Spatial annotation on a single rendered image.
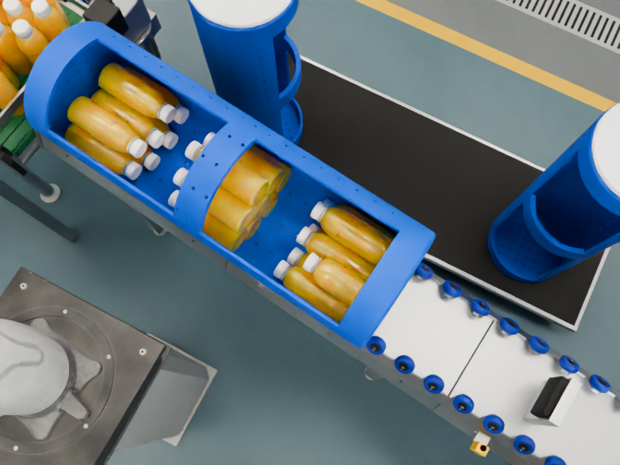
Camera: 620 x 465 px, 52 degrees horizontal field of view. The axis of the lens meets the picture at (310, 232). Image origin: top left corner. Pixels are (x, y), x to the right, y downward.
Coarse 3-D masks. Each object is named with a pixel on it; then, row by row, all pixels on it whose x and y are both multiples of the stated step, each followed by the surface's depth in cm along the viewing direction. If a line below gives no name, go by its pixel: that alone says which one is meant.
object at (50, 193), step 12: (60, 0) 170; (0, 144) 160; (36, 144) 222; (0, 156) 159; (12, 156) 180; (24, 156) 221; (12, 168) 169; (24, 168) 222; (24, 180) 228; (36, 180) 232; (48, 192) 244; (60, 192) 250
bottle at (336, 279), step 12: (324, 264) 128; (336, 264) 128; (324, 276) 127; (336, 276) 126; (348, 276) 127; (360, 276) 128; (324, 288) 128; (336, 288) 127; (348, 288) 126; (360, 288) 126; (348, 300) 126
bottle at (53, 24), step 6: (54, 12) 152; (60, 12) 155; (36, 18) 151; (42, 18) 151; (48, 18) 151; (54, 18) 152; (60, 18) 154; (36, 24) 153; (42, 24) 152; (48, 24) 152; (54, 24) 153; (60, 24) 154; (66, 24) 158; (42, 30) 154; (48, 30) 153; (54, 30) 154; (60, 30) 155; (48, 36) 156; (54, 36) 156
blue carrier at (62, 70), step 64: (64, 64) 128; (128, 64) 150; (64, 128) 149; (192, 128) 151; (256, 128) 129; (128, 192) 135; (192, 192) 123; (320, 192) 143; (256, 256) 142; (384, 256) 117; (320, 320) 127
